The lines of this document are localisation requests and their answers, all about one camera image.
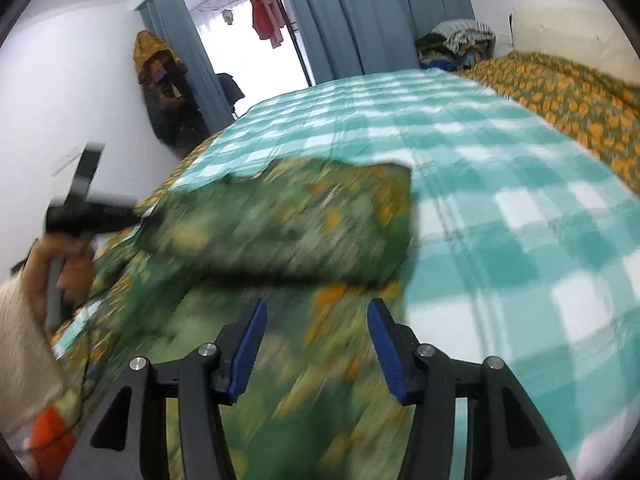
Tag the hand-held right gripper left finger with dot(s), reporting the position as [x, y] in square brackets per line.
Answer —
[247, 355]

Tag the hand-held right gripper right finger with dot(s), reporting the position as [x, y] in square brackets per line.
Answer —
[387, 355]

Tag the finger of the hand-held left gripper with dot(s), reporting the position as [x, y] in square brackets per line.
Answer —
[120, 216]

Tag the green floral cloth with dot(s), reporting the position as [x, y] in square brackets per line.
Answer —
[280, 240]

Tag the person's left forearm cream sleeve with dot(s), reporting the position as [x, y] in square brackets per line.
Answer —
[27, 350]

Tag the red hanging clothes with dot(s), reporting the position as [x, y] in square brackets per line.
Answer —
[267, 17]

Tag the pile of clothes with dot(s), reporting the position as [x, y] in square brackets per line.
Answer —
[455, 42]

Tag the person's left hand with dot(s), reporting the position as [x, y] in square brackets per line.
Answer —
[67, 270]

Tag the teal checkered blanket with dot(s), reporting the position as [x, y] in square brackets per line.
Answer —
[475, 220]

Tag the dark garment by doorway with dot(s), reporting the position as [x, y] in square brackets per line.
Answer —
[230, 90]

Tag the narrow blue curtain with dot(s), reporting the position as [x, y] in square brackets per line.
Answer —
[180, 45]

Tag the orange cloth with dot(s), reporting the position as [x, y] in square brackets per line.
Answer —
[52, 442]

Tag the orange floral bedsheet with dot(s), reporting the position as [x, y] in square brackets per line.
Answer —
[575, 95]

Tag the wide blue curtain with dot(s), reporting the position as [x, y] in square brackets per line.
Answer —
[370, 15]

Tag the dark clothes hanging on wall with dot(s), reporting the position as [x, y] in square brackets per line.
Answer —
[167, 95]

